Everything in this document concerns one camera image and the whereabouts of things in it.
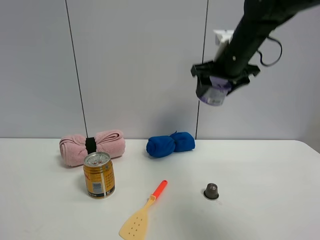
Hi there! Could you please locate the orange handled beige spatula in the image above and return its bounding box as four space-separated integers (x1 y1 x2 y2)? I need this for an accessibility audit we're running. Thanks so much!
118 180 168 240

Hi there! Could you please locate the rolled blue towel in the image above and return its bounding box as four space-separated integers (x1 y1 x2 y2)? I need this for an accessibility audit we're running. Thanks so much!
146 132 196 158

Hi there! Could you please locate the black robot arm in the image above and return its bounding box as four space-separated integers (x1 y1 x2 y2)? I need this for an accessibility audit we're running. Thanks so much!
190 0 320 106

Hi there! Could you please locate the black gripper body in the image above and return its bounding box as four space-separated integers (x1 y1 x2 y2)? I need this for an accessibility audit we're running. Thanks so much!
190 60 260 97

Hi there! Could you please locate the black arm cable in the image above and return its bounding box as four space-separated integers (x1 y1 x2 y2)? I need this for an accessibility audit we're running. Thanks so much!
256 35 283 67

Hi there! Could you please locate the gold drink can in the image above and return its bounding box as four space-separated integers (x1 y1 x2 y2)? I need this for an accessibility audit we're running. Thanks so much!
83 152 116 199

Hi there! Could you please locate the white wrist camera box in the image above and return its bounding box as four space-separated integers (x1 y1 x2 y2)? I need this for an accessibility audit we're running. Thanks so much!
212 29 235 62

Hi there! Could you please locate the rolled pink towel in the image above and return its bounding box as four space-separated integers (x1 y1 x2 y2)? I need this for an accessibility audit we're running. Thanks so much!
59 129 126 167

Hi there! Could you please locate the purple white can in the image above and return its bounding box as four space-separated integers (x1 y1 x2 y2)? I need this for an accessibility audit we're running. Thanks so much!
195 76 232 107

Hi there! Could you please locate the black strap on pink towel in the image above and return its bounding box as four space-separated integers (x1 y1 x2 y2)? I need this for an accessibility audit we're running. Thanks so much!
85 136 97 155

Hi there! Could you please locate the brown coffee capsule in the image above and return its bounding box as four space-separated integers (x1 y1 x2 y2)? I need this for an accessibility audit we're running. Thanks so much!
203 183 219 200

